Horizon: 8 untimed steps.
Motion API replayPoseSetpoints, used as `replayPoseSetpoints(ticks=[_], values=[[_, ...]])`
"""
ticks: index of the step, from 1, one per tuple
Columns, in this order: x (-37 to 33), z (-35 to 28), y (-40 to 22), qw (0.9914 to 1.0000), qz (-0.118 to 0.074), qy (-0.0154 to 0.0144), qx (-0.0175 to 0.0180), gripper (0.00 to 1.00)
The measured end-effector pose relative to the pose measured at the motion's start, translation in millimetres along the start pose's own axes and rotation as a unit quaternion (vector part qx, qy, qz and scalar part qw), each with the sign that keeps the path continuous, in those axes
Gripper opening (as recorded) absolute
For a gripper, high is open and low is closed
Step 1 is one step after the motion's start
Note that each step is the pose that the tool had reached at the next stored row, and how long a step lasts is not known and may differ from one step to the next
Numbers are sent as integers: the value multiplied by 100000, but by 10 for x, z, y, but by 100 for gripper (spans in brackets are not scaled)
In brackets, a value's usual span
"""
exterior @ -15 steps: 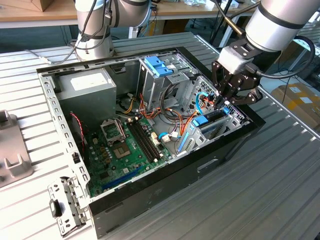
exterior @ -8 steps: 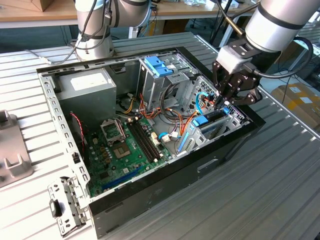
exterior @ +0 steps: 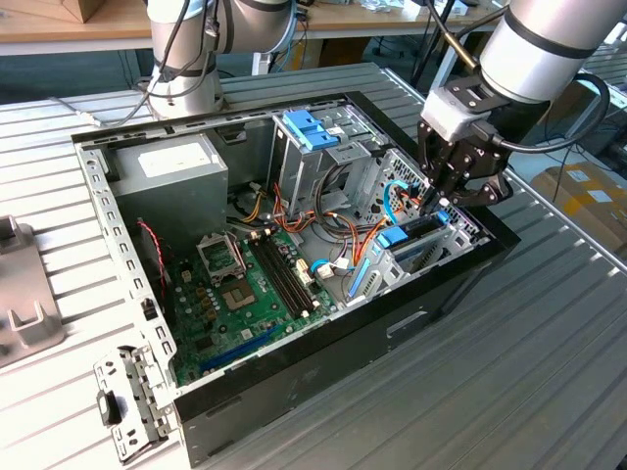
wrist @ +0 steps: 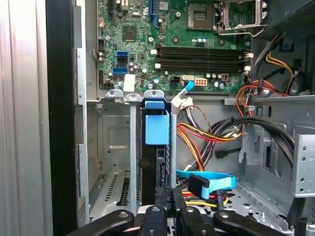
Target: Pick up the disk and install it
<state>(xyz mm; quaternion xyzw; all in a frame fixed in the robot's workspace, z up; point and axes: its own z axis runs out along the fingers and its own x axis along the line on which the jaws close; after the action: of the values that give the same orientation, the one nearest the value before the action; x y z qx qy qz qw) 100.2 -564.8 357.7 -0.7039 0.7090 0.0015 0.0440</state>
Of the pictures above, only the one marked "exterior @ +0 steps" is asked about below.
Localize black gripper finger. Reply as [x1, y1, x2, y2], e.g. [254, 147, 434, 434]
[446, 173, 515, 211]
[417, 121, 472, 214]

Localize blue SATA wire black plug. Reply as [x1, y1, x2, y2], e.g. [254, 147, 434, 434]
[383, 179, 427, 227]

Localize hard disk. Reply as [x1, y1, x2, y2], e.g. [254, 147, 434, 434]
[345, 210, 452, 303]

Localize multicolour disk power wire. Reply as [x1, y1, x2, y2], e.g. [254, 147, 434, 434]
[356, 185, 428, 269]

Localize grey metal disk bay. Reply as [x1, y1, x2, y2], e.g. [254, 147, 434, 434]
[342, 148, 494, 308]

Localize cardboard box yellow tape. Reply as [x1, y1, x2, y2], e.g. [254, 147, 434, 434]
[530, 163, 627, 256]

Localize brown cardboard panel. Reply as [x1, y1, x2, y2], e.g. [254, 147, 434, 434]
[548, 82, 597, 126]

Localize grey metal drive cage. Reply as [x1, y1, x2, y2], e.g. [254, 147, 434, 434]
[266, 105, 389, 219]

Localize blue plastic drive latch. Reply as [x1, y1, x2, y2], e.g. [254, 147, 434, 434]
[282, 111, 340, 154]

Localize metal slat rack table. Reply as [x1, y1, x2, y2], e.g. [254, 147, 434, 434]
[582, 43, 627, 107]

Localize black RAM slot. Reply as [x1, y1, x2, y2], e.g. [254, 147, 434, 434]
[252, 238, 300, 320]
[257, 236, 306, 318]
[263, 235, 311, 316]
[267, 233, 316, 313]

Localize thin locking lever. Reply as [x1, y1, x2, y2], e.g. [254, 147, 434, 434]
[230, 235, 246, 275]

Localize open black PC case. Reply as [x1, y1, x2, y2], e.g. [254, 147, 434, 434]
[71, 90, 522, 469]

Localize CPU socket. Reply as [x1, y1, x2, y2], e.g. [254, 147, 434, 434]
[217, 279, 260, 313]

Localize metal socket cover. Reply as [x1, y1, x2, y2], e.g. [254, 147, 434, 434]
[195, 233, 246, 286]

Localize green motherboard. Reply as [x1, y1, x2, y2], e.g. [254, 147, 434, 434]
[166, 225, 340, 388]

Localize grey power supply unit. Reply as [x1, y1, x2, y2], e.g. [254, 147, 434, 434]
[110, 132, 230, 244]

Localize blue expansion slot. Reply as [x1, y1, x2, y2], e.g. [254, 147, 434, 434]
[198, 324, 279, 376]

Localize wooden desk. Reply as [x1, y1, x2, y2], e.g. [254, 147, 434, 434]
[0, 0, 510, 58]

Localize small cardboard box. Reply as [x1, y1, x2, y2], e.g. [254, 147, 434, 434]
[46, 0, 107, 24]

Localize grey parts rack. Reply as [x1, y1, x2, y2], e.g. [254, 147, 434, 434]
[0, 213, 68, 369]

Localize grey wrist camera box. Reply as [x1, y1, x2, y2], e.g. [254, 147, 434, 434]
[419, 86, 492, 142]

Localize black cable brass connector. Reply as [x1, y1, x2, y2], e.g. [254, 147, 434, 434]
[423, 0, 510, 75]

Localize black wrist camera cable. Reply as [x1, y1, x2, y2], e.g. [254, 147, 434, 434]
[469, 71, 612, 154]

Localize multicolour power wire bundle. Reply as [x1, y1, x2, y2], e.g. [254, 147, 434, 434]
[271, 181, 381, 268]

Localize yellow and black wire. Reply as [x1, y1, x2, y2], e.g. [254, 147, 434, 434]
[233, 181, 269, 225]

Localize red twisted fan wire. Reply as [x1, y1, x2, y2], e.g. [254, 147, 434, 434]
[135, 218, 171, 301]

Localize black cable with plug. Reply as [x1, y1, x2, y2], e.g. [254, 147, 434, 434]
[48, 0, 195, 129]

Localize metal card retention bracket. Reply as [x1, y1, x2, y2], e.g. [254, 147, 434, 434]
[92, 344, 181, 465]

